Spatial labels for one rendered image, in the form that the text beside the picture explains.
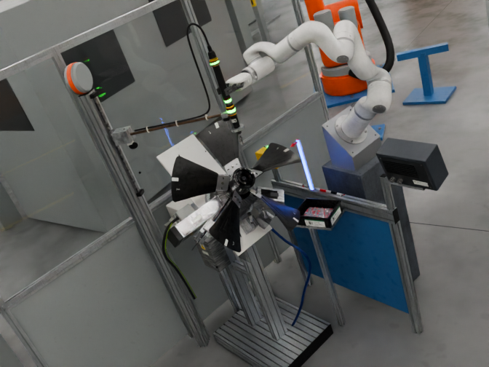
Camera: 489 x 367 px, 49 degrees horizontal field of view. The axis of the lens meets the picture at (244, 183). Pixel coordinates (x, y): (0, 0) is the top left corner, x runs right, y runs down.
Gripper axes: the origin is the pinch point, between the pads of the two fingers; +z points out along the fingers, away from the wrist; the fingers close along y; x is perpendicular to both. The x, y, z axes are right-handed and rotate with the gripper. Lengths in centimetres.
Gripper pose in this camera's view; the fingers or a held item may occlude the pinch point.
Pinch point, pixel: (224, 90)
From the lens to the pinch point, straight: 262.4
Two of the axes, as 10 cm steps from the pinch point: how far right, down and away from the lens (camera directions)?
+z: -7.1, 5.2, -4.8
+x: -3.1, -8.4, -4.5
